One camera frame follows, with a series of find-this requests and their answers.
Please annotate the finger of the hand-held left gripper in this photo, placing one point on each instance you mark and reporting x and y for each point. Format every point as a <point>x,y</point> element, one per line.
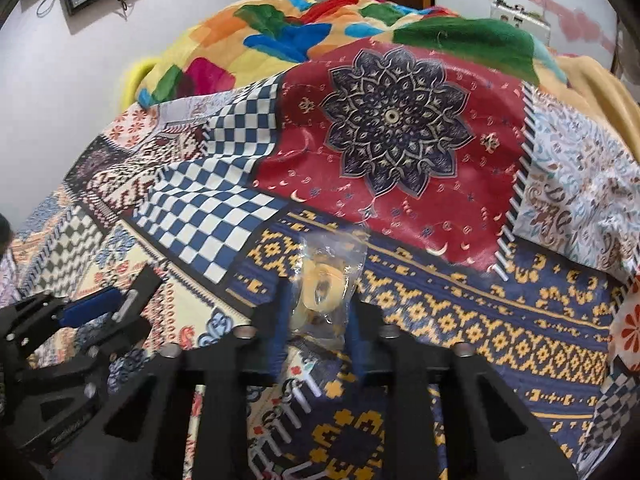
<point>65,385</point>
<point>90,307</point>

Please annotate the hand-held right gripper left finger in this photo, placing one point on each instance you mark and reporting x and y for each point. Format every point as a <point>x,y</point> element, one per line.
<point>274,332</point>

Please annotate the patchwork patterned bedsheet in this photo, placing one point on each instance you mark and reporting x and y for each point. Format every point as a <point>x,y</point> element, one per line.
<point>410,135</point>

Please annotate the multicoloured fleece blanket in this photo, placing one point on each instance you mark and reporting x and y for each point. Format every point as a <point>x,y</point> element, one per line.
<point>280,30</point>

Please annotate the yellow padded bed rail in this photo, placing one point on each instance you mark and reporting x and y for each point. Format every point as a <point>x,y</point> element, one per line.
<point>137,77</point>

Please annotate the standing fan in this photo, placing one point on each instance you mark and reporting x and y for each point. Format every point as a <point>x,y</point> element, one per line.
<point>631,55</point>

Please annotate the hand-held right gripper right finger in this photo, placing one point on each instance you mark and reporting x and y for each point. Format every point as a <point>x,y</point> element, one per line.
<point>357,342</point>

